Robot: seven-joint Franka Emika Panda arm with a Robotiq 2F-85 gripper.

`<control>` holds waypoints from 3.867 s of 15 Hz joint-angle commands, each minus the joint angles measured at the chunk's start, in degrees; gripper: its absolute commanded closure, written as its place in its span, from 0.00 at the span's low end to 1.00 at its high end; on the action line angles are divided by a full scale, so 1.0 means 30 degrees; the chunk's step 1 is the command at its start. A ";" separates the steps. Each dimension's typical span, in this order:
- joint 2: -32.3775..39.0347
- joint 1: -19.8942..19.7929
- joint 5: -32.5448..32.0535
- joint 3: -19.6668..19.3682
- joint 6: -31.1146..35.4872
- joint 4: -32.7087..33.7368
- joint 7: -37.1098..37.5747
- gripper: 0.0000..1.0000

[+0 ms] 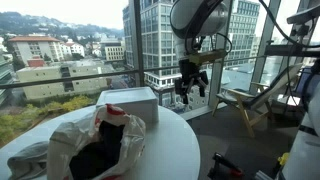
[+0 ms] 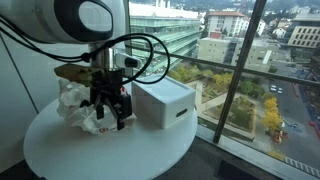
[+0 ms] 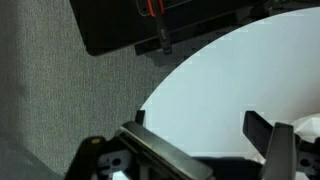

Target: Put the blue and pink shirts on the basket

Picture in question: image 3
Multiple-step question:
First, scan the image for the white plastic shopping bag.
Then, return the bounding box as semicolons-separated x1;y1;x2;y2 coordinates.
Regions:
280;113;320;143

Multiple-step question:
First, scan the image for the black and red tool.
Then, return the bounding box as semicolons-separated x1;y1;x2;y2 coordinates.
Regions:
147;0;172;55

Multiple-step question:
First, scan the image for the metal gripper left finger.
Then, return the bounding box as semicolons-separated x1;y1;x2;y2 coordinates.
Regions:
116;110;214;180

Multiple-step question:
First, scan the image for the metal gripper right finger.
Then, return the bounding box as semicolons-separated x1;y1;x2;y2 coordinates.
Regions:
243;111;297;180

